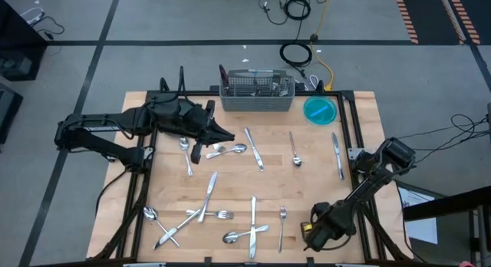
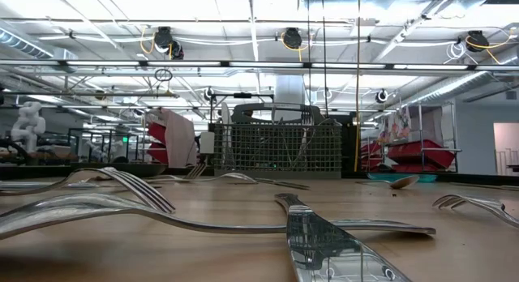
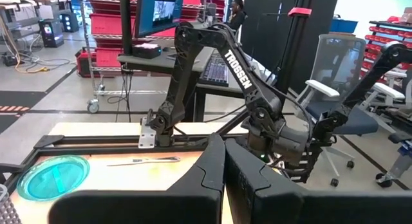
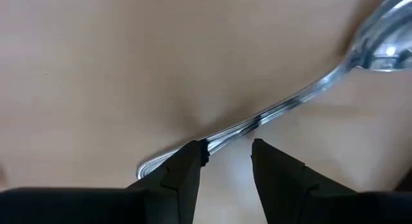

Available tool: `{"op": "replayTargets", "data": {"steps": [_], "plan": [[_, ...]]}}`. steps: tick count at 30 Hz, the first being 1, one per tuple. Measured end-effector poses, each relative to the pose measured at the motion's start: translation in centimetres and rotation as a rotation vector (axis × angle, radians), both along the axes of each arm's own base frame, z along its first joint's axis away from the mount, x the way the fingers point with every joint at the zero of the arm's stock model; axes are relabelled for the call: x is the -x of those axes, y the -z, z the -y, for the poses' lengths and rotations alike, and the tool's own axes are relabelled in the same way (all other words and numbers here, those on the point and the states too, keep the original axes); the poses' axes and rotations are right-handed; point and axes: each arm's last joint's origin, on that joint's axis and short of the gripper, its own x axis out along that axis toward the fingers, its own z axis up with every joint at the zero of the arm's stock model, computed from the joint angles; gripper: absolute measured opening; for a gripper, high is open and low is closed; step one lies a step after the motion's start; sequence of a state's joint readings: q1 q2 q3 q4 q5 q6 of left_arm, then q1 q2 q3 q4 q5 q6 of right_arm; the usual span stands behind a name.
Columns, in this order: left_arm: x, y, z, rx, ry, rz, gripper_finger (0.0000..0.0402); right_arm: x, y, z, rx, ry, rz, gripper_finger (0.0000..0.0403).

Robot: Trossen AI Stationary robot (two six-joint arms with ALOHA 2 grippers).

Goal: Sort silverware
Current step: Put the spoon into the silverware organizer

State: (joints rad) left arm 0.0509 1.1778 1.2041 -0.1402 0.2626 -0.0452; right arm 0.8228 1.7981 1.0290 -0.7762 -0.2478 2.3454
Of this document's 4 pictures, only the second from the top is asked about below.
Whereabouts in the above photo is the grey mesh silverware basket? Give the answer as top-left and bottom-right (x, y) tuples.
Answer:
(210, 102), (345, 180)

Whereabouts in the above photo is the black metal stand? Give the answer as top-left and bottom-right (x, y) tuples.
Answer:
(209, 92), (276, 125)

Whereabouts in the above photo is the small white box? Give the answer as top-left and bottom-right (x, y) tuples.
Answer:
(200, 130), (216, 156)

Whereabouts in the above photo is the white round column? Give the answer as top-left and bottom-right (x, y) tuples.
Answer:
(274, 74), (306, 107)

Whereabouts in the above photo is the pale pink panel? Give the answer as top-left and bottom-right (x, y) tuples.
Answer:
(161, 108), (199, 169)

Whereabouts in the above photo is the red plastic storage bin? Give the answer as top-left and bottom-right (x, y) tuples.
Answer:
(391, 163), (447, 173)
(387, 139), (457, 169)
(146, 142), (169, 165)
(359, 142), (384, 172)
(146, 122), (167, 144)

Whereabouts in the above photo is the long horizontal light bar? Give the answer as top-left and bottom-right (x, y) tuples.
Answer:
(0, 58), (519, 71)

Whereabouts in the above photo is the colourful hanging poster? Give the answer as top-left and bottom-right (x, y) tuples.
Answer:
(379, 106), (413, 143)

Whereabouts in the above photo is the long foreground silver fork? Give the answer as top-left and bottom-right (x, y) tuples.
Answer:
(0, 192), (437, 241)

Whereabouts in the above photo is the teal round plate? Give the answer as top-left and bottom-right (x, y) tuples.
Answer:
(367, 173), (439, 184)

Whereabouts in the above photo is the metal shelf rack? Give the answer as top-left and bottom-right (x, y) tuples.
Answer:
(364, 101), (463, 173)

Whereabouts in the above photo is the yellow hanging cable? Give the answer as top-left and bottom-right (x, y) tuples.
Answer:
(353, 0), (362, 173)

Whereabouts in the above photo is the black hanging cable loop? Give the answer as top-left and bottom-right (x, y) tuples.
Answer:
(154, 68), (174, 83)

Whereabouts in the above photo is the black metal frame enclosure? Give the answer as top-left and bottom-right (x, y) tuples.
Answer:
(67, 127), (141, 165)

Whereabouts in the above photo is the silver ventilation duct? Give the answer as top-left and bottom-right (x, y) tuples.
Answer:
(399, 70), (494, 109)

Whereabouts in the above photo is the ribbed grey ceiling duct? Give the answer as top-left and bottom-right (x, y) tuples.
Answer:
(0, 28), (56, 61)

